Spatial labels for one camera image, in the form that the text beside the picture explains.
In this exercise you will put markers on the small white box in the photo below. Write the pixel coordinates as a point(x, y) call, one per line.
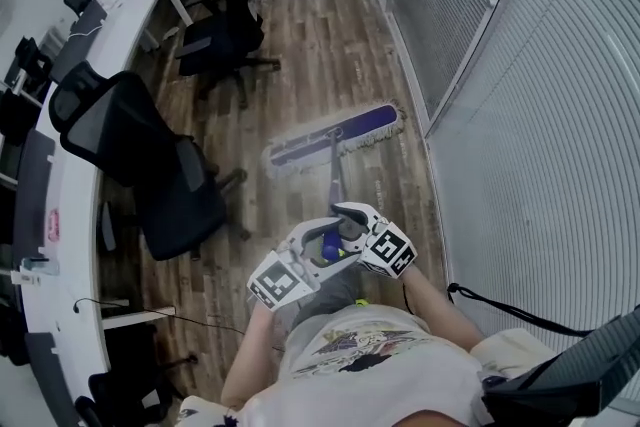
point(25, 278)

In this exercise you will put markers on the white printed t-shirt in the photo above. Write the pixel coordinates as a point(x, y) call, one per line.
point(380, 390)

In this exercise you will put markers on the black bag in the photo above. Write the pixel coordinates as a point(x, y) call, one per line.
point(560, 390)

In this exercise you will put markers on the purple mop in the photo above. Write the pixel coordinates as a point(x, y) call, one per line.
point(370, 120)

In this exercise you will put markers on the pink sticker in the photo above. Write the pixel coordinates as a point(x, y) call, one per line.
point(53, 225)

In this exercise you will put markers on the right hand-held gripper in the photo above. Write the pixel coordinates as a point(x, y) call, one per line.
point(389, 251)

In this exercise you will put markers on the person's left forearm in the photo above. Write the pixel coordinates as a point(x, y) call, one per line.
point(250, 355)

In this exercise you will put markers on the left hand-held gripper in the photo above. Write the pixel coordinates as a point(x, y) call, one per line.
point(277, 282)

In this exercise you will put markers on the person's right forearm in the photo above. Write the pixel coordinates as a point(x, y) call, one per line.
point(435, 310)

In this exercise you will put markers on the white curved desk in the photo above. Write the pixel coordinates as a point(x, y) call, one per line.
point(75, 215)

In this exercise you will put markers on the neon yellow shoe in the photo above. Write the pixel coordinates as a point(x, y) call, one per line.
point(342, 255)
point(362, 301)

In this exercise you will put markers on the black mesh office chair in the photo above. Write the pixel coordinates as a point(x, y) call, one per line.
point(170, 215)

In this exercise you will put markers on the clear water bottle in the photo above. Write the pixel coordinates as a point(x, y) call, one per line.
point(40, 266)

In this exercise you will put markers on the grey trousers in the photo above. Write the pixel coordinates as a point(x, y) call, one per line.
point(325, 300)

